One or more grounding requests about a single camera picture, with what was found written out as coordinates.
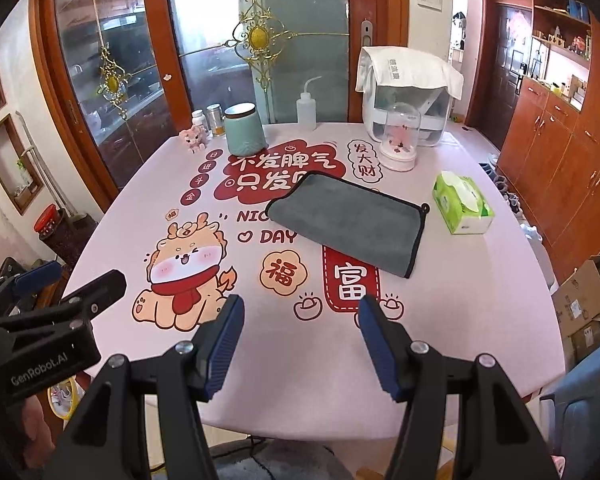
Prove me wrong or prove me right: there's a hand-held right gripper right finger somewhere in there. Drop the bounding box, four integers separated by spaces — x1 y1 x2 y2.
357 295 556 480

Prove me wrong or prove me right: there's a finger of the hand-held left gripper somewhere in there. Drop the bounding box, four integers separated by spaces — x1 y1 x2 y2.
0 260 64 312
0 269 128 334

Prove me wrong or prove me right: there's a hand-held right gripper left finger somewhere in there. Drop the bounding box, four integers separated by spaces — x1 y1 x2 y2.
42 294 246 480

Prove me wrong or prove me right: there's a grey towel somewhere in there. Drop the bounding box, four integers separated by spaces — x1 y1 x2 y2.
266 171 431 279

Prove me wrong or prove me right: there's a red lidded jar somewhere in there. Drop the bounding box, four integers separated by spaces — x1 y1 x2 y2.
34 204 71 241

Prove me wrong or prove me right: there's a printed pink tablecloth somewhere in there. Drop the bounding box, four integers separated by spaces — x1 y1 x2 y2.
60 122 566 433

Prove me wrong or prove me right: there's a green tissue pack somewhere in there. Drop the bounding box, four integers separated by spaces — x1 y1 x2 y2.
432 170 496 235

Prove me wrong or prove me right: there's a pink toy figurine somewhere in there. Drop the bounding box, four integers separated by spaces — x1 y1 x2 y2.
179 127 210 154

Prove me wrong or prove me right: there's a gold door ornament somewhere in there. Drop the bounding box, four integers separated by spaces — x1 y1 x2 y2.
225 0 296 81
85 0 132 121

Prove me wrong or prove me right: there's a cardboard box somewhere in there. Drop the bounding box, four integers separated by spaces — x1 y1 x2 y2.
550 255 600 373

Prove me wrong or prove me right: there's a glass jar with metal lid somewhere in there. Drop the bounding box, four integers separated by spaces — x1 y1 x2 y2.
206 104 226 137

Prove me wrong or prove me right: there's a teal canister with dark lid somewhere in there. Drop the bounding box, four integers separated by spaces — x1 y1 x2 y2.
223 103 267 157

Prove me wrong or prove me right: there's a blue chair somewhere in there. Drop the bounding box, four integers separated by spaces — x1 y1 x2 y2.
540 355 600 480

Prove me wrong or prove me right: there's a glass dome ornament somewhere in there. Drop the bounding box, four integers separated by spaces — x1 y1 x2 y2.
379 102 420 172

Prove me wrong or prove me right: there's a white countertop appliance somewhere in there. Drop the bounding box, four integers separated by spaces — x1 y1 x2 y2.
364 77 453 147

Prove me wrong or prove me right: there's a clear squeeze bottle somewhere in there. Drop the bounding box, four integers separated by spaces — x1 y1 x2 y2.
296 77 321 124

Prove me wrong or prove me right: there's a wooden framed glass door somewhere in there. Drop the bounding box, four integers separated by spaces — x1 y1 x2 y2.
162 0 411 127
30 0 196 198

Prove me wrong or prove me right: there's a wooden cabinet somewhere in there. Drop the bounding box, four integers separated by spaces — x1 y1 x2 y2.
495 0 600 283

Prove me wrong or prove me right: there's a white cloth cover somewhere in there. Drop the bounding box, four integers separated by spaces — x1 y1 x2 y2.
356 46 465 102

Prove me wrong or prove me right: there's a dark entrance door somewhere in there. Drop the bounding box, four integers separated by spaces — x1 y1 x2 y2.
480 2 533 147

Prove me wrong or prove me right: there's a wooden wall niche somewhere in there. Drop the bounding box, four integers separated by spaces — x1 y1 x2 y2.
0 112 45 216

